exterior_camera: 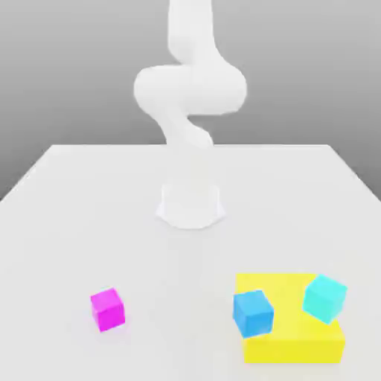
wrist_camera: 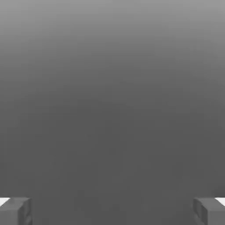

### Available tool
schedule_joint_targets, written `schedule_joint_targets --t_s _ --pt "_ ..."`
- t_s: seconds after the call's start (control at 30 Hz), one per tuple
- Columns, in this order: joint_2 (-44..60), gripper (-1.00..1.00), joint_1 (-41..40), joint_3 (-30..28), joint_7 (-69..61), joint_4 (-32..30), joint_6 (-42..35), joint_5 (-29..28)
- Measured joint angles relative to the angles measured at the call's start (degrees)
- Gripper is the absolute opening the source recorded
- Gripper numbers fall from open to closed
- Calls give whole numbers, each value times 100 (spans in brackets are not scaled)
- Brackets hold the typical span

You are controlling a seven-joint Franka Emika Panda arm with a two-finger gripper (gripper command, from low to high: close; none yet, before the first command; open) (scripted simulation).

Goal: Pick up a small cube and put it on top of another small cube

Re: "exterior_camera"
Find small magenta cube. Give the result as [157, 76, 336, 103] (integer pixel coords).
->
[89, 286, 127, 333]

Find small blue cube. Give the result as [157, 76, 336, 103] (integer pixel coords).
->
[232, 289, 275, 340]

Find large yellow box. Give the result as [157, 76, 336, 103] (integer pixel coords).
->
[234, 272, 346, 365]

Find small cyan cube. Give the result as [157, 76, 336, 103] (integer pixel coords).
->
[301, 274, 349, 326]

